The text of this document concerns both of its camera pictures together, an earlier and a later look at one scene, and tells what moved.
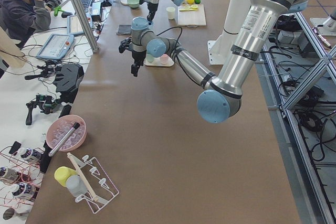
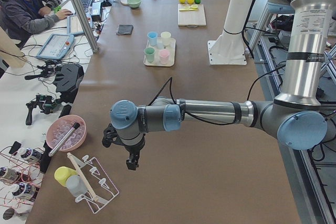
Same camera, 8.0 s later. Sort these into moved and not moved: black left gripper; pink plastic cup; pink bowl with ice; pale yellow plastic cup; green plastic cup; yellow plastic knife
Moved: pale yellow plastic cup; black left gripper
Not moved: pink bowl with ice; green plastic cup; pink plastic cup; yellow plastic knife
